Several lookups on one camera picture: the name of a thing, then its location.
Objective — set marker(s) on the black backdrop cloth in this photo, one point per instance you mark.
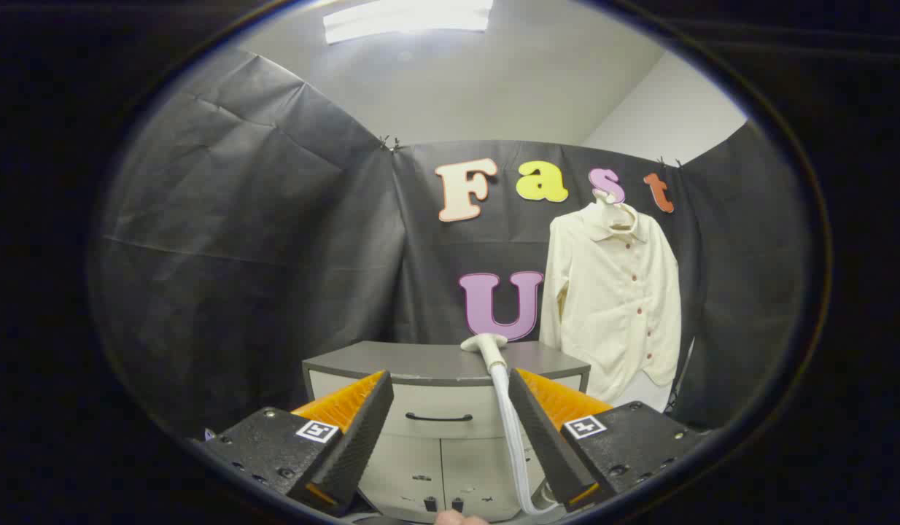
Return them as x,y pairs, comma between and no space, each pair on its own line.
238,219

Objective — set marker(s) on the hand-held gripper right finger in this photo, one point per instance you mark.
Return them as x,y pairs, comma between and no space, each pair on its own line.
541,430

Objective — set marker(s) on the white ironing form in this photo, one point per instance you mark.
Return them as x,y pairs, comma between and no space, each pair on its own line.
650,397

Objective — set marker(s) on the grey cabinet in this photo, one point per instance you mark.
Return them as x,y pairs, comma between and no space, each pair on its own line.
435,361

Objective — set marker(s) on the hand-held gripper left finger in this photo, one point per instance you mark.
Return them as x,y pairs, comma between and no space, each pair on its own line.
362,430

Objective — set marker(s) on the cream button-up shirt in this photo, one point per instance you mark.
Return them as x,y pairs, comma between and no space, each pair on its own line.
603,306

